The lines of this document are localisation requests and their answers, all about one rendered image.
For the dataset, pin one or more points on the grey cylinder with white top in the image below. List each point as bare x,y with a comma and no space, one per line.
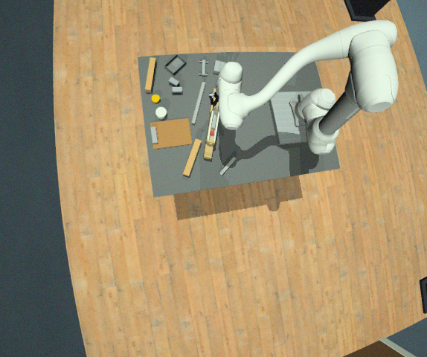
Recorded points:
161,113

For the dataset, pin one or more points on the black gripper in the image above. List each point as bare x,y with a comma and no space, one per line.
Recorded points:
211,96

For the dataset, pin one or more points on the tan wooden bar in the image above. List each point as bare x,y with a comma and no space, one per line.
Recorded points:
192,157
150,75

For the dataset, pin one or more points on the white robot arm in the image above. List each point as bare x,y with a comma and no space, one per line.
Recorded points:
372,83

